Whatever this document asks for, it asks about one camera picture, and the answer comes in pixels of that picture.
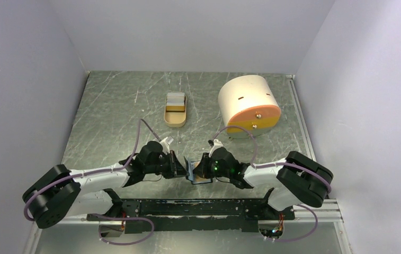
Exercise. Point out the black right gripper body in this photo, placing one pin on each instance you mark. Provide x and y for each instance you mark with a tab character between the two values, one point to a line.
215	171

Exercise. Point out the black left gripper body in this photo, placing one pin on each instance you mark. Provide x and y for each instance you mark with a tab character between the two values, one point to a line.
163	165

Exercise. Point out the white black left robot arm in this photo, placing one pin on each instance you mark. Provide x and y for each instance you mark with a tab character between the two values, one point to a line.
63	192

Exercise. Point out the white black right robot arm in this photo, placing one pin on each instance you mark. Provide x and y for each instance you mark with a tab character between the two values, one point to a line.
295	179

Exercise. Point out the beige oval card tray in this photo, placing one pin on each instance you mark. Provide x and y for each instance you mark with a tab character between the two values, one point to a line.
175	119

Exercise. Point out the stack of credit cards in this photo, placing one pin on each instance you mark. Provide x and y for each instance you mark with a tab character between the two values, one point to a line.
175	102

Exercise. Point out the cream cylindrical drawer box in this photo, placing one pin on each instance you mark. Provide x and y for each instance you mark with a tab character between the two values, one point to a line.
247	104

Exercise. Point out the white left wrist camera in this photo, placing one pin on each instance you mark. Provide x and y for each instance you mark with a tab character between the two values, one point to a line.
167	142

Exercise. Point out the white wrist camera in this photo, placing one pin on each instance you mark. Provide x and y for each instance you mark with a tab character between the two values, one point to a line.
215	144
167	142

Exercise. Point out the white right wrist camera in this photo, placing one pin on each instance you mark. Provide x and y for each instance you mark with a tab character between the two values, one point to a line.
215	144

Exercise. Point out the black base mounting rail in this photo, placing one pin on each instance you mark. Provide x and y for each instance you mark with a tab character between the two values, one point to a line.
243	214

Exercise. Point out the aluminium extrusion rail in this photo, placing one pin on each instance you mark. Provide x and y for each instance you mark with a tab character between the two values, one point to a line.
330	212

